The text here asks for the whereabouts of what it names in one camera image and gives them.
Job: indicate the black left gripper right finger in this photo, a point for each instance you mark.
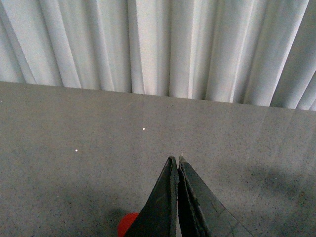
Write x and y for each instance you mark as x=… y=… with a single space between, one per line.
x=201 y=214

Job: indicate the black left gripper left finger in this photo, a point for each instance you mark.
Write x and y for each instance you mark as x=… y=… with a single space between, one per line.
x=158 y=217

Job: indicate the red round button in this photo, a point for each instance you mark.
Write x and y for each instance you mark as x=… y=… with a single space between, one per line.
x=125 y=223

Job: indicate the white pleated curtain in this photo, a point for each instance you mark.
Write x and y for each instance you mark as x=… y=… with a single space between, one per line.
x=259 y=52

